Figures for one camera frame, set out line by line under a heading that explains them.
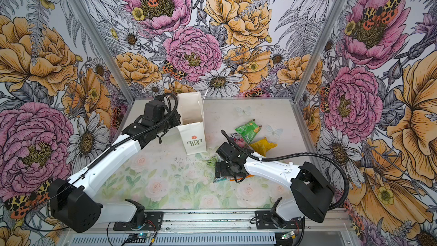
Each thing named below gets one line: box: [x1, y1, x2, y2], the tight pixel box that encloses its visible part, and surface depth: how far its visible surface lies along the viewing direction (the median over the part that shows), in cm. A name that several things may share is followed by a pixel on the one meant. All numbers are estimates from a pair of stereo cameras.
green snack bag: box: [235, 118, 262, 144], surface depth 101 cm
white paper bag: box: [176, 91, 208, 156], surface depth 86 cm
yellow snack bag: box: [249, 136, 278, 157], surface depth 93 cm
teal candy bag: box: [212, 176, 229, 184], surface depth 84 cm
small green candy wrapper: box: [205, 156, 218, 169], surface depth 89 cm
